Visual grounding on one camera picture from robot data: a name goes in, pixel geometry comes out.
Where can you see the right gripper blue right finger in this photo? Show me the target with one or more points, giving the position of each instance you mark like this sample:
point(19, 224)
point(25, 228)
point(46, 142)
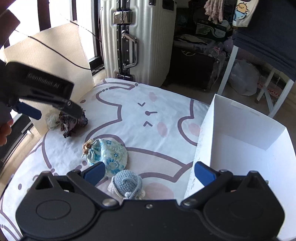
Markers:
point(213, 182)

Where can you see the person's hand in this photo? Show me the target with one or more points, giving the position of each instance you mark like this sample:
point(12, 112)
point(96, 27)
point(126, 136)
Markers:
point(5, 131)

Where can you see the white table with dark cloth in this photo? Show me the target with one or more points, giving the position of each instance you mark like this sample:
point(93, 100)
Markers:
point(269, 36)

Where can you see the grey-blue crochet toy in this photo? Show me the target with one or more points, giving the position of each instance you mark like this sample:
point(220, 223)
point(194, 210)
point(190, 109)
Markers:
point(127, 185)

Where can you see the white fluffy scrunchie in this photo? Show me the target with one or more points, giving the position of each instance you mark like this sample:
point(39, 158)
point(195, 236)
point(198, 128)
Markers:
point(52, 119)

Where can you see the white cartoon bed sheet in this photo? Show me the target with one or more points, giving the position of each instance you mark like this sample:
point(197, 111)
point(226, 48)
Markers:
point(159, 129)

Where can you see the cream ribbed suitcase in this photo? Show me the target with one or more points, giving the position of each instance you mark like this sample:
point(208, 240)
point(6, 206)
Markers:
point(137, 39)

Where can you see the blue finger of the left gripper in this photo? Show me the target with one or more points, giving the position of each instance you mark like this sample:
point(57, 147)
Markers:
point(28, 110)

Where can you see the blue floral drawstring pouch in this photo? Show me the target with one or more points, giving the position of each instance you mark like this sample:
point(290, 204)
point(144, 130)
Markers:
point(111, 153)

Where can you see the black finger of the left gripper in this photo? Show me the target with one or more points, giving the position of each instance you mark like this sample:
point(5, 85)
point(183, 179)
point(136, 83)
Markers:
point(68, 107)

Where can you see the cartoon tote bag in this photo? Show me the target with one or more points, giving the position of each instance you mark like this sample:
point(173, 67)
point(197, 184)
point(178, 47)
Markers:
point(243, 12)

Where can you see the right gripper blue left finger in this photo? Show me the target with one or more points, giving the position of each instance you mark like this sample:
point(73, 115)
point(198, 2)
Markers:
point(86, 180)

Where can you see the white plastic bag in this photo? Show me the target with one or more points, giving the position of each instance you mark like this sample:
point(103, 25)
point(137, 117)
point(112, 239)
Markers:
point(244, 78)

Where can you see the pink hanging scarf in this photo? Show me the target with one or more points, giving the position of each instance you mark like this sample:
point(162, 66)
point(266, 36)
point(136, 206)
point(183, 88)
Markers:
point(214, 10)

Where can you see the white cardboard box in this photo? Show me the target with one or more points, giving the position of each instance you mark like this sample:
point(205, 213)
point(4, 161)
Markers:
point(259, 202)

